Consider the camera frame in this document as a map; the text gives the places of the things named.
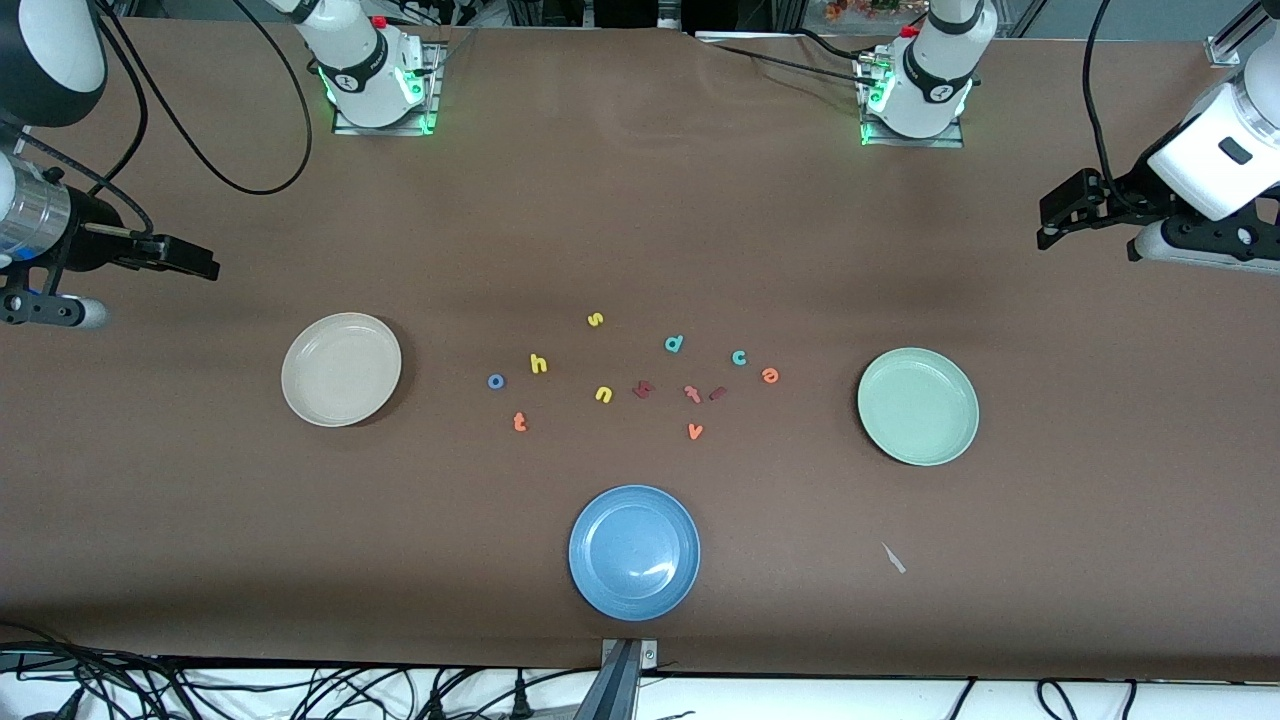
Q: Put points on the dark red foam letter k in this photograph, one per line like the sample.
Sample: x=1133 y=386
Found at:
x=643 y=390

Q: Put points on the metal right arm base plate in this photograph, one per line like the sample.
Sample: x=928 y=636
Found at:
x=385 y=131

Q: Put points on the small white paper scrap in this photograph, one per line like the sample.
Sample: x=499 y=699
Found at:
x=893 y=558

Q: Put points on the black power plug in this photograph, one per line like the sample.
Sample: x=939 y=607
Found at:
x=435 y=706
x=520 y=700

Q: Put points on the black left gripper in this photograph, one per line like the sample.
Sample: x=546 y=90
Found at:
x=1128 y=194

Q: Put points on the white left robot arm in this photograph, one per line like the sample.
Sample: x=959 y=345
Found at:
x=935 y=70

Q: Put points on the salmon foam letter f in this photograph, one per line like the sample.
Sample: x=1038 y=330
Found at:
x=692 y=394

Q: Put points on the orange flower bunch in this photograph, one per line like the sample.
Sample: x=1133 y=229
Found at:
x=850 y=10

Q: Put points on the light green round plate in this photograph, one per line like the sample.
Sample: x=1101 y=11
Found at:
x=918 y=406

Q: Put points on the beige round plate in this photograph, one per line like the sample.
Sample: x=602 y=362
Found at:
x=341 y=369

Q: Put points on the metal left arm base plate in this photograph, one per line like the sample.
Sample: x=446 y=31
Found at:
x=915 y=143

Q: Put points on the brown table cover sheet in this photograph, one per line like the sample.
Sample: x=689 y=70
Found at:
x=640 y=200

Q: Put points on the blue round plate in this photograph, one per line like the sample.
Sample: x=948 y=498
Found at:
x=634 y=552

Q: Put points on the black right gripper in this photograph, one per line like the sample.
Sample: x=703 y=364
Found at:
x=88 y=238

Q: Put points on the grey metal camera bracket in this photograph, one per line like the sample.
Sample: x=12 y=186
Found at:
x=622 y=690

